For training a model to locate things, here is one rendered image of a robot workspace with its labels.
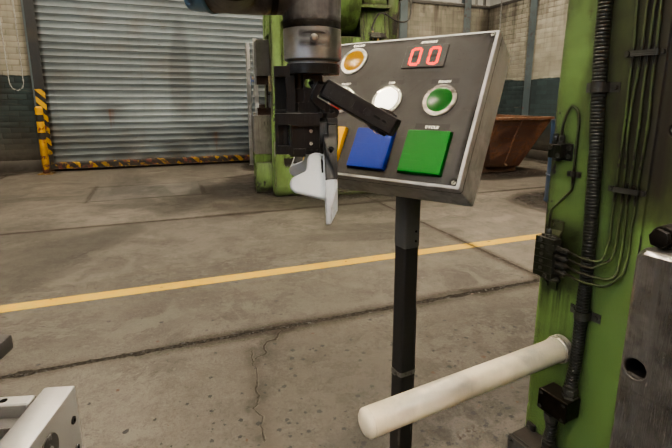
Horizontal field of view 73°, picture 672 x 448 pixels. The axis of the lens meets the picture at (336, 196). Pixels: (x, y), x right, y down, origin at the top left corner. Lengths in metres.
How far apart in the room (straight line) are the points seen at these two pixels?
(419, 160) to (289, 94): 0.24
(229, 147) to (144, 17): 2.42
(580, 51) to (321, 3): 0.50
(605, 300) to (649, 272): 0.29
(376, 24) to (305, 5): 5.07
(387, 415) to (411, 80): 0.54
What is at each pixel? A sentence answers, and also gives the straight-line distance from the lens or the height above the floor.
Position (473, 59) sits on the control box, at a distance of 0.80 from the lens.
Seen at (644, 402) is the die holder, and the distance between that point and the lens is 0.71.
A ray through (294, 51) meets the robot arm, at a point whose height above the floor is 1.15.
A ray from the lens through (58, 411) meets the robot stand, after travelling 0.60.
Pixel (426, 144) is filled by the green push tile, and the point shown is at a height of 1.02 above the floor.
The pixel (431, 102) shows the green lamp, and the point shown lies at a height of 1.09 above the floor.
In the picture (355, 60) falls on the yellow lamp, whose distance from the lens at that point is 0.91.
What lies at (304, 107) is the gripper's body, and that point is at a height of 1.08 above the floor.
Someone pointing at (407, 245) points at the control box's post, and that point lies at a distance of 0.91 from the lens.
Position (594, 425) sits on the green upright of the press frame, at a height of 0.50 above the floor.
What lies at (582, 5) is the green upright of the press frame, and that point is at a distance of 0.94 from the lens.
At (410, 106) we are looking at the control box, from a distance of 0.79.
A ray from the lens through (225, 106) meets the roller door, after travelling 8.23.
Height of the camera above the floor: 1.09
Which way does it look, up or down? 12 degrees down
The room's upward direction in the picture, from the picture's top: straight up
